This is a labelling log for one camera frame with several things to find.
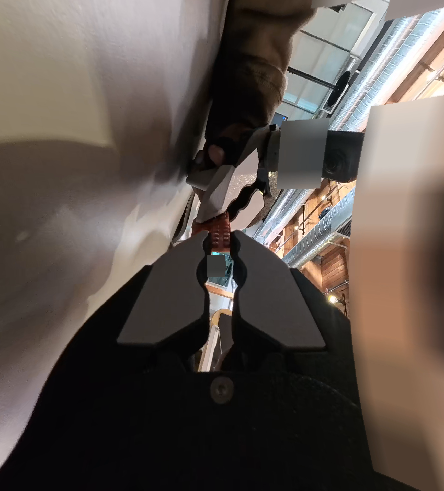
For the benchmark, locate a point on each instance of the person's left forearm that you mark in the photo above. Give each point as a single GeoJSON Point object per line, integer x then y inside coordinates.
{"type": "Point", "coordinates": [252, 57]}

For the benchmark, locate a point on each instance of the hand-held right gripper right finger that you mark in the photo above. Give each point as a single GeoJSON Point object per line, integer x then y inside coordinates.
{"type": "Point", "coordinates": [279, 307]}

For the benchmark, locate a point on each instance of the wide brown toy brick plate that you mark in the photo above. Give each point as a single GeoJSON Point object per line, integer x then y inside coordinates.
{"type": "Point", "coordinates": [220, 238]}

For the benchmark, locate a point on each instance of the black chair with wooden rim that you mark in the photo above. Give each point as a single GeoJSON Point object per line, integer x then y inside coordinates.
{"type": "Point", "coordinates": [222, 326]}

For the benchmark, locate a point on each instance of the narrow brown toy brick plate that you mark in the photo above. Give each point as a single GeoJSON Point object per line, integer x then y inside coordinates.
{"type": "Point", "coordinates": [202, 226]}

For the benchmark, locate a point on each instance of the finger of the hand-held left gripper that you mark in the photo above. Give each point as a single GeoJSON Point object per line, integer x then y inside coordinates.
{"type": "Point", "coordinates": [229, 184]}
{"type": "Point", "coordinates": [252, 214]}

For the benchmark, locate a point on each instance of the silver ventilation duct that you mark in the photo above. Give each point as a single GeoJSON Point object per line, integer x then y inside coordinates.
{"type": "Point", "coordinates": [379, 69]}
{"type": "Point", "coordinates": [287, 207]}
{"type": "Point", "coordinates": [314, 245]}

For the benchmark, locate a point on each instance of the person's left hand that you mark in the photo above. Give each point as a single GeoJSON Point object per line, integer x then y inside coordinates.
{"type": "Point", "coordinates": [216, 153]}

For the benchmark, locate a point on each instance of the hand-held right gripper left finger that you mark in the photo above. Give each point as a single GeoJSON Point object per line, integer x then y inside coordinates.
{"type": "Point", "coordinates": [164, 303]}

